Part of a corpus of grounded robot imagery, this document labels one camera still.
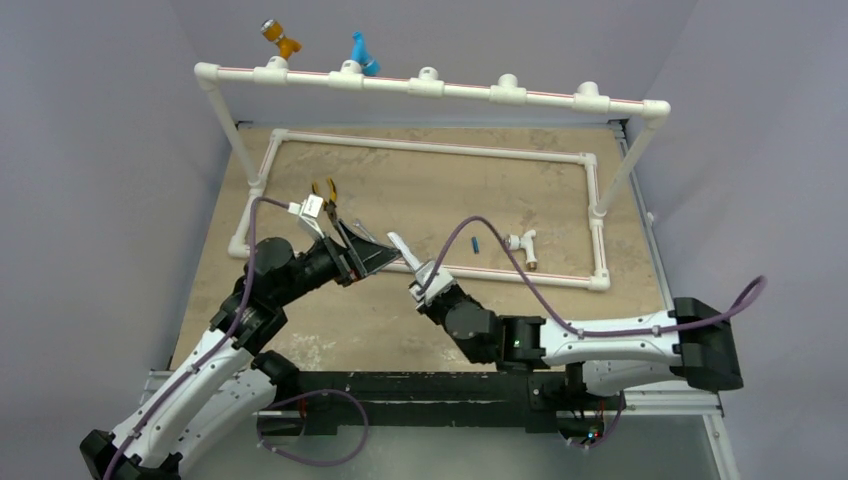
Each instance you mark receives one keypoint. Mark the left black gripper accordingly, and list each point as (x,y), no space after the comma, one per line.
(351,261)

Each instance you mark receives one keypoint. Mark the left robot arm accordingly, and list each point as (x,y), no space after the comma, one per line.
(229,373)

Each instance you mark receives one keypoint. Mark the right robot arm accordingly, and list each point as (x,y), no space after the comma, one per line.
(692,341)

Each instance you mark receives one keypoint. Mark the silver wrench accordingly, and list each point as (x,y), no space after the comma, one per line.
(366,233)

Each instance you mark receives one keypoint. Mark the white plastic faucet tap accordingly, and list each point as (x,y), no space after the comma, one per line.
(525,243)

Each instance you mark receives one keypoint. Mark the blue faucet nozzle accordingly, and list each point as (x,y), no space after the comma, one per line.
(360,54)

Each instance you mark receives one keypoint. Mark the orange faucet nozzle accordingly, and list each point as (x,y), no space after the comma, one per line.
(273,32)

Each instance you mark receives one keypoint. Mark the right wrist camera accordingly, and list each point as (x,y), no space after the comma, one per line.
(430,283)

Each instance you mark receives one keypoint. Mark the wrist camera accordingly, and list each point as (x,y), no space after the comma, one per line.
(307,213)
(430,283)

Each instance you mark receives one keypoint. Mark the yellow handled pliers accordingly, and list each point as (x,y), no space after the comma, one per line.
(329,202)

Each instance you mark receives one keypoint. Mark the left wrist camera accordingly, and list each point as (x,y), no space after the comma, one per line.
(307,213)

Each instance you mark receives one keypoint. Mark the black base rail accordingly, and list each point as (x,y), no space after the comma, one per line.
(319,403)

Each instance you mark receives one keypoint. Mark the white PVC pipe frame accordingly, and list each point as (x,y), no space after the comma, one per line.
(427,84)

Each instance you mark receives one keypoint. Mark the aluminium table frame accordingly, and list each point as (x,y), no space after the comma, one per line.
(551,374)

